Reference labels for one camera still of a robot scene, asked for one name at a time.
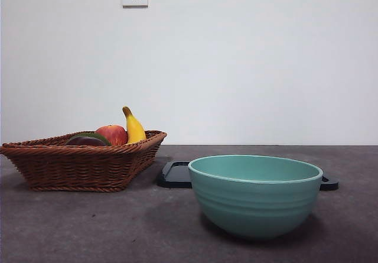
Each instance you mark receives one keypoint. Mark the red apple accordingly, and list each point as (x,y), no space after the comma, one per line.
(115,134)

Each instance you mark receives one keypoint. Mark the dark red plum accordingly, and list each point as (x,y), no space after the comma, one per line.
(85,141)

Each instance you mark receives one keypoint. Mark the yellow banana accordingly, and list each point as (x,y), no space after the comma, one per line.
(134,130)

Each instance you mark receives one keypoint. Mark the teal ceramic bowl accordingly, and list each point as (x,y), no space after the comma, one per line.
(254,207)

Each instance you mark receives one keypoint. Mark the green fruit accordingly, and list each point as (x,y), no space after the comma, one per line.
(99,135)

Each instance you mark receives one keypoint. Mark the dark rectangular tray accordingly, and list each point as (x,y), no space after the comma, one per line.
(174,177)

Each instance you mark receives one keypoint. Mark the brown wicker basket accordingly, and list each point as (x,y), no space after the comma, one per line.
(74,168)

